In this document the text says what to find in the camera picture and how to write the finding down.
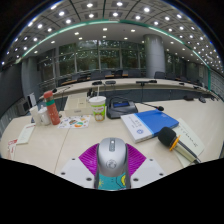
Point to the red bottle with green band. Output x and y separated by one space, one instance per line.
52 111

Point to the white document with red heading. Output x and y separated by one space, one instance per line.
26 133

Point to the ceiling lights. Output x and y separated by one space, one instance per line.
115 15

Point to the dark office chairs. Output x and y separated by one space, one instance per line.
133 73

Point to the red and white leaflet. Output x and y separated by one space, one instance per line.
12 148

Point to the white standing board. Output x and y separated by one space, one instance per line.
32 99

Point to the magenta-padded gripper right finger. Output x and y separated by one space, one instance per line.
136 157

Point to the paper cup with green print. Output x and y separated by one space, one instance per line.
98 108

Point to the silver computer mouse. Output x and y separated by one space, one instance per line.
112 156

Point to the black desk microphone console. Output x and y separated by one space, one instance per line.
120 109

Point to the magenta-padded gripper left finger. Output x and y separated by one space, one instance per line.
88 156

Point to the blue and white book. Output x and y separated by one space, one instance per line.
150 123

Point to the white cardboard box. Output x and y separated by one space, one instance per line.
77 105

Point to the grey box monitor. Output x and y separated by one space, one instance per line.
23 107

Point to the colourful sticker sheet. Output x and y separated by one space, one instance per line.
74 122

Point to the white printed paper sheet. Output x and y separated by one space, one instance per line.
191 140

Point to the long curved conference desk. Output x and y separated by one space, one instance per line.
126 84

